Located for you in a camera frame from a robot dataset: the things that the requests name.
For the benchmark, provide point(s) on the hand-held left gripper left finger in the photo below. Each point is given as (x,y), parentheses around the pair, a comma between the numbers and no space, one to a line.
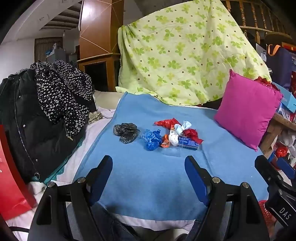
(101,177)

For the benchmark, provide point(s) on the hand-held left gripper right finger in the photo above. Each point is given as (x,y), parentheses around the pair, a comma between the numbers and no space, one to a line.
(195,178)

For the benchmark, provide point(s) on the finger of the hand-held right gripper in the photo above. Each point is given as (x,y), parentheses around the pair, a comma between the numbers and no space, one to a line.
(285,166)
(266,170)

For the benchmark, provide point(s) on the red mesh basket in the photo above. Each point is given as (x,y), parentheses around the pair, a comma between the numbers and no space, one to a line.
(266,212)

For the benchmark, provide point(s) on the clear plastic tray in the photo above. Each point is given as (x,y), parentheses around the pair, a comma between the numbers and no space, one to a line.
(172,151)

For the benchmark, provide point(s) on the blue snack packet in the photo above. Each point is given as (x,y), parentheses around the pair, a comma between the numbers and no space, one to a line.
(188,141)

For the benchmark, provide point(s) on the red wrapper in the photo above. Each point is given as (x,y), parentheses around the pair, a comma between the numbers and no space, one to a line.
(193,134)

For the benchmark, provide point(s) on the orange snack wrapper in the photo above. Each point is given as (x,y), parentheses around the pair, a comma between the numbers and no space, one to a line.
(165,141)

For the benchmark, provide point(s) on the black plastic bag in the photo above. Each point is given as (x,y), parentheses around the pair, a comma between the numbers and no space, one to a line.
(126,134)

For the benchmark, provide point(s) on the orange white small carton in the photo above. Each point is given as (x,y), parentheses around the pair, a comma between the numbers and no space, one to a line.
(172,129)

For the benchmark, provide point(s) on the blue plastic bag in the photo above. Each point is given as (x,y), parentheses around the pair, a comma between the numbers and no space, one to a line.
(151,140)

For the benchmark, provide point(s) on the red foil ball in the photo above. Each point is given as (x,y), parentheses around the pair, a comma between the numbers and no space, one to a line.
(282,152)

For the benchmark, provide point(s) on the rough wooden table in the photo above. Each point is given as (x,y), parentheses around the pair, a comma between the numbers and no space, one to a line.
(277,129)

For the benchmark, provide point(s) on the teal cloth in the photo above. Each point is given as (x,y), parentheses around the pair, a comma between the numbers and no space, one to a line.
(59,172)

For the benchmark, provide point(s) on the blue blanket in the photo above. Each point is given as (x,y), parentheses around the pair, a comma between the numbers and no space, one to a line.
(148,185)

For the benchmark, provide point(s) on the camouflage cloth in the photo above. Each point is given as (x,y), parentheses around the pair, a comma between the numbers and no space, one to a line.
(94,117)

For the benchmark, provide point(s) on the magenta pillow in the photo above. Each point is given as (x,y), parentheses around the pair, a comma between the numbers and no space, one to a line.
(246,111)

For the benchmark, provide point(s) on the light blue cardboard box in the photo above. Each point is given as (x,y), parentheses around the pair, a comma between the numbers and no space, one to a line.
(288,97)

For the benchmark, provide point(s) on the red shiny cloth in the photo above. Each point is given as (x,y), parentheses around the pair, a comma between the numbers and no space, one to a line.
(266,83)

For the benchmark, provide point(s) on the red paper bag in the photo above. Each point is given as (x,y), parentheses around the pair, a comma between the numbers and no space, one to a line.
(10,185)

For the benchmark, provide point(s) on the black padded jacket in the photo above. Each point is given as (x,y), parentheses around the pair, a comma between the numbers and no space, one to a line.
(20,129)

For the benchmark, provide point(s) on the black white floral garment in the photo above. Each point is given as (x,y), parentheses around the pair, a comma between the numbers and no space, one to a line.
(62,90)

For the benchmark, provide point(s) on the navy storage bag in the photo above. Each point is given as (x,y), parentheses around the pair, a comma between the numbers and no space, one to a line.
(281,67)

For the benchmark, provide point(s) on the green clover print quilt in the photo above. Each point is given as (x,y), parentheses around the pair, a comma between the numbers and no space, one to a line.
(185,51)

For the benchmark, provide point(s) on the round wooden tabletop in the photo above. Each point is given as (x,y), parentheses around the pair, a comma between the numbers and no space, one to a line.
(278,37)

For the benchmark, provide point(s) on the wooden cabinet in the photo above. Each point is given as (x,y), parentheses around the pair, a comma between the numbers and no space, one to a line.
(99,34)

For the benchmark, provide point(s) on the wooden stair railing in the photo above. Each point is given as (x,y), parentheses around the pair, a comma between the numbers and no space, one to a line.
(254,16)

